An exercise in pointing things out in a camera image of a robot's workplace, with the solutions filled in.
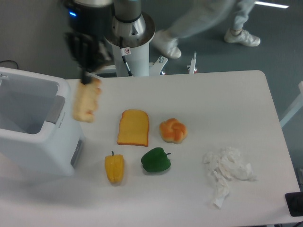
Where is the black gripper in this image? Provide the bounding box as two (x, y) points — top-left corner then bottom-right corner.
(63, 0), (113, 85)

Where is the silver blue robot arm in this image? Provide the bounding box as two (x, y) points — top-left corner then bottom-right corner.
(63, 0), (141, 85)

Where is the white trash can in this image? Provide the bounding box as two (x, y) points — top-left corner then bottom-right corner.
(0, 68), (84, 176)

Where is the knotted round bread roll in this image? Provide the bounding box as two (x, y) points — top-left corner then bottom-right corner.
(159, 118), (188, 144)

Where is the orange toast slice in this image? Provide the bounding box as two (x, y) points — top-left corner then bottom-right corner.
(117, 109), (149, 147)

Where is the yellow bell pepper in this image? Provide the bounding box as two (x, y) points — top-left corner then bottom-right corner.
(105, 151), (125, 184)

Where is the green bell pepper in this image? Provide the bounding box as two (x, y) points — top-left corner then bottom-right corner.
(141, 147), (171, 173)

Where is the person in light trousers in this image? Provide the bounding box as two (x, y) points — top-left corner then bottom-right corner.
(152, 0), (261, 59)

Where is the crumpled white tissue paper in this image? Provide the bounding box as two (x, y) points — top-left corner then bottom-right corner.
(203, 147), (257, 209)

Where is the black device at table edge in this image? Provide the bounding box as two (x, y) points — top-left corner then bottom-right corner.
(285, 192), (303, 217)

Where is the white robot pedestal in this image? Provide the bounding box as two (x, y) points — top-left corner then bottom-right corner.
(81, 11), (199, 78)

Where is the white frame at right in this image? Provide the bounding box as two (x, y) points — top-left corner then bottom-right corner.
(280, 81), (303, 128)

